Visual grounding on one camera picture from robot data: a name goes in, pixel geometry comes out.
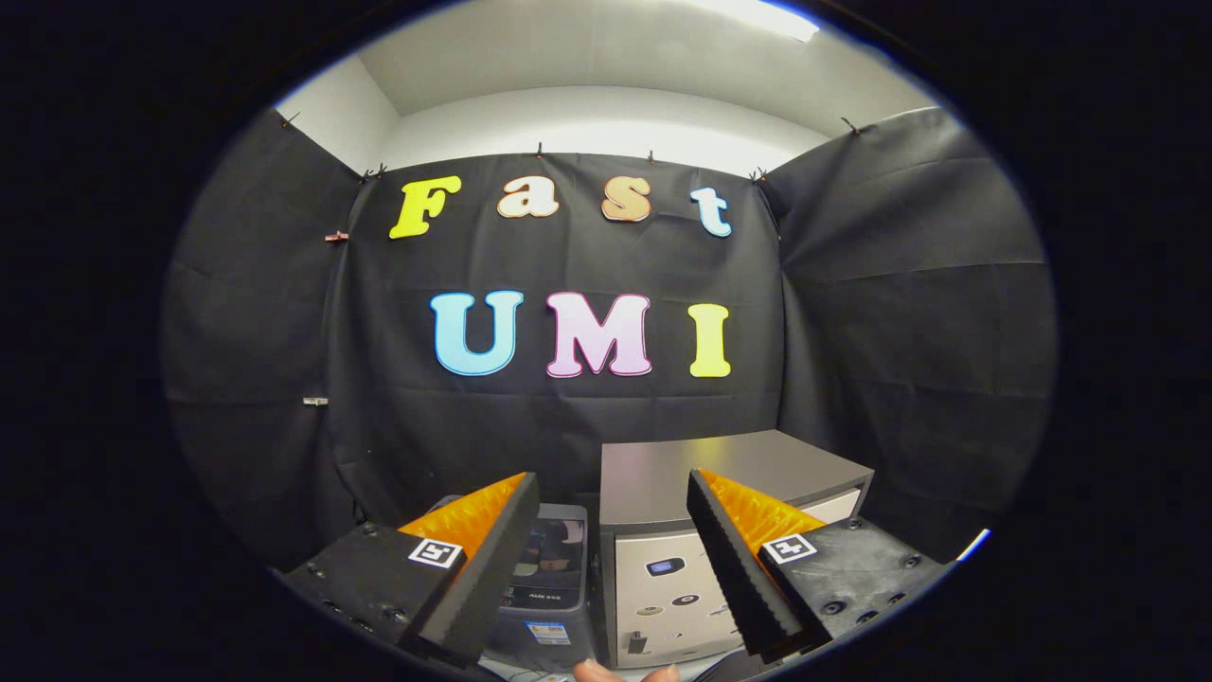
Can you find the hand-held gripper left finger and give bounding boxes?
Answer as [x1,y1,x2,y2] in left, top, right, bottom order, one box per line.
[282,472,541,669]

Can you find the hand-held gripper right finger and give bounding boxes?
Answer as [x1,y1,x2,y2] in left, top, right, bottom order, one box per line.
[686,468,951,664]

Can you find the black backdrop cloth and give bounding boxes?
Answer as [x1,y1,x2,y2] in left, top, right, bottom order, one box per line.
[161,106,1057,571]

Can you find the grey cabinet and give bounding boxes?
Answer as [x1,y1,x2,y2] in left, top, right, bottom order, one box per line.
[598,429,875,670]

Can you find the grey washing machine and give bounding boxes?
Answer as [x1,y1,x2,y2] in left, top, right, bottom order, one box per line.
[431,493,599,673]

